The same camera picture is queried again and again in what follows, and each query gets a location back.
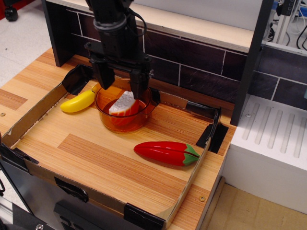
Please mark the dark frame wooden shelf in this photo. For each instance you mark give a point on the dark frame wooden shelf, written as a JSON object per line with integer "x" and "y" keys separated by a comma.
{"x": 203, "y": 70}

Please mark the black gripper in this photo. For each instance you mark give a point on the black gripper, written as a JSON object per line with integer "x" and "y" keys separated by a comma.
{"x": 118, "y": 49}

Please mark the yellow toy banana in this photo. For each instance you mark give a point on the yellow toy banana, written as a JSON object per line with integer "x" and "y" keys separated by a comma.
{"x": 78, "y": 103}

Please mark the orange white toy sushi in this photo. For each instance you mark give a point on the orange white toy sushi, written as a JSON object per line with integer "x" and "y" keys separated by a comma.
{"x": 123, "y": 109}

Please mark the cardboard fence with black tape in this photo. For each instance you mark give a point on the cardboard fence with black tape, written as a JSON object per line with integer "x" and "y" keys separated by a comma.
{"x": 125, "y": 189}

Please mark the black device lower left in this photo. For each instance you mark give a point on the black device lower left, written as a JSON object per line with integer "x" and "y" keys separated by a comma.
{"x": 49, "y": 205}

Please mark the transparent orange plastic pot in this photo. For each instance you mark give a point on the transparent orange plastic pot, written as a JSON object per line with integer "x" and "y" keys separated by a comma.
{"x": 105, "y": 98}

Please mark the red toy chili pepper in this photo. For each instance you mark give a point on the red toy chili pepper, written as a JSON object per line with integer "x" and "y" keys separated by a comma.
{"x": 174, "y": 153}

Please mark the black caster wheel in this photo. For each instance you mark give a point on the black caster wheel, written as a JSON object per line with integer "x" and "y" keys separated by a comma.
{"x": 11, "y": 14}

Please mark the white ridged sink block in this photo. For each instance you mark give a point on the white ridged sink block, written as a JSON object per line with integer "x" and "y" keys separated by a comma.
{"x": 267, "y": 156}

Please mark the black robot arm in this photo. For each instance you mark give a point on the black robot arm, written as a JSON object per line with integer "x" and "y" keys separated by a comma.
{"x": 112, "y": 11}

